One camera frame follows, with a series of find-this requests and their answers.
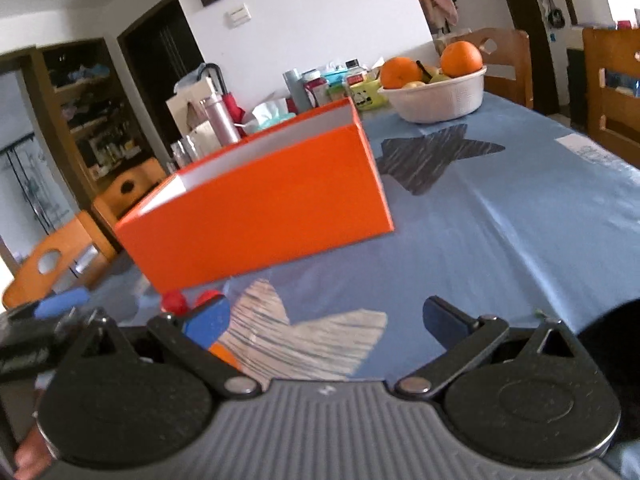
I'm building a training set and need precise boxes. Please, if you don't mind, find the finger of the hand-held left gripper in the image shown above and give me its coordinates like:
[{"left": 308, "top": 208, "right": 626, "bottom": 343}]
[{"left": 35, "top": 287, "right": 91, "bottom": 318}]

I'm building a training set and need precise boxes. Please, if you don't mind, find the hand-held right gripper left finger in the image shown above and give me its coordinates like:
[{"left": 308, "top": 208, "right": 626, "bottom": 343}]
[{"left": 75, "top": 296, "right": 262, "bottom": 402}]

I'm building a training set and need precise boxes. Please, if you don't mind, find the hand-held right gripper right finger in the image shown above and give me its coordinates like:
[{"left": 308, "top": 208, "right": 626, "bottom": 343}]
[{"left": 394, "top": 296, "right": 583, "bottom": 402}]

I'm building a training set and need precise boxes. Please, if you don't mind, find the small red fruit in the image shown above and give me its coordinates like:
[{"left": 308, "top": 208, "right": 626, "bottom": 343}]
[{"left": 161, "top": 290, "right": 190, "bottom": 314}]

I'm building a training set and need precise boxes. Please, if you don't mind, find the orange cardboard box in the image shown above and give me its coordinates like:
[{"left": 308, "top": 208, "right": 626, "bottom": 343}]
[{"left": 114, "top": 97, "right": 396, "bottom": 295}]

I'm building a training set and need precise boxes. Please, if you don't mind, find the white perforated plastic basket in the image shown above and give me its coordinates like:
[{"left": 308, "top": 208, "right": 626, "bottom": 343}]
[{"left": 377, "top": 66, "right": 487, "bottom": 124}]

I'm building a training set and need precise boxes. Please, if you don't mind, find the wooden dining chair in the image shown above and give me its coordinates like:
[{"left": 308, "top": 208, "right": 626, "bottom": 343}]
[
  {"left": 2, "top": 210, "right": 118, "bottom": 311},
  {"left": 581, "top": 27, "right": 640, "bottom": 168},
  {"left": 92, "top": 157, "right": 168, "bottom": 253},
  {"left": 447, "top": 27, "right": 533, "bottom": 111}
]

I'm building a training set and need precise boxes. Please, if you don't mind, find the blue star-print tablecloth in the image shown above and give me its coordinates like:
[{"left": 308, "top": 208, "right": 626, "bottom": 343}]
[{"left": 65, "top": 87, "right": 640, "bottom": 383}]

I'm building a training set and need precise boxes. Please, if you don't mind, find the wooden shelf cabinet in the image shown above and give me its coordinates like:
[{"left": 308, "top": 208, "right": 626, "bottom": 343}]
[{"left": 30, "top": 37, "right": 168, "bottom": 196}]

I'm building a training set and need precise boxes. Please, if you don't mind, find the pink thermos bottle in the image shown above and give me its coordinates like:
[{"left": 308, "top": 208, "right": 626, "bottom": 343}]
[{"left": 200, "top": 95, "right": 242, "bottom": 146}]

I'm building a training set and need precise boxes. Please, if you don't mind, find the green tissue box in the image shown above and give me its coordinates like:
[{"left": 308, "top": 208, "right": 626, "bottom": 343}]
[{"left": 250, "top": 101, "right": 297, "bottom": 133}]

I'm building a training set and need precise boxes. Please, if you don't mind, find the red folding umbrella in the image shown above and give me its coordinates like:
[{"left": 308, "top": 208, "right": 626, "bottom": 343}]
[{"left": 202, "top": 62, "right": 245, "bottom": 126}]

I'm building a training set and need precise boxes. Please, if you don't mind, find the beige paper bag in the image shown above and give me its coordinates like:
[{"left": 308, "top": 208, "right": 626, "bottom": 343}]
[{"left": 166, "top": 77, "right": 221, "bottom": 161}]

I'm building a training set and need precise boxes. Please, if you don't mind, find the grey tall bottle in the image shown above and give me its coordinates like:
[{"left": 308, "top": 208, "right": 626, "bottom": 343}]
[{"left": 283, "top": 68, "right": 315, "bottom": 115}]

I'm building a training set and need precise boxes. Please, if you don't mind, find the red snack packet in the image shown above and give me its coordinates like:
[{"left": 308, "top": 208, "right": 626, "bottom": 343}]
[{"left": 305, "top": 72, "right": 331, "bottom": 108}]

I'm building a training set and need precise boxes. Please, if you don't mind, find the large orange with sticker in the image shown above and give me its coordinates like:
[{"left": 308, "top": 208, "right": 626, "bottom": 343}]
[{"left": 380, "top": 57, "right": 423, "bottom": 89}]

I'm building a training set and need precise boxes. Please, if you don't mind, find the black hanging handbag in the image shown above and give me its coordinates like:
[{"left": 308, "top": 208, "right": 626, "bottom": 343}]
[{"left": 542, "top": 0, "right": 566, "bottom": 28}]

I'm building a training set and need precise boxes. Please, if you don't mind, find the white wall switch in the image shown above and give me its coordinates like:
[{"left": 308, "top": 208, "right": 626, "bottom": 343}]
[{"left": 225, "top": 4, "right": 251, "bottom": 28}]

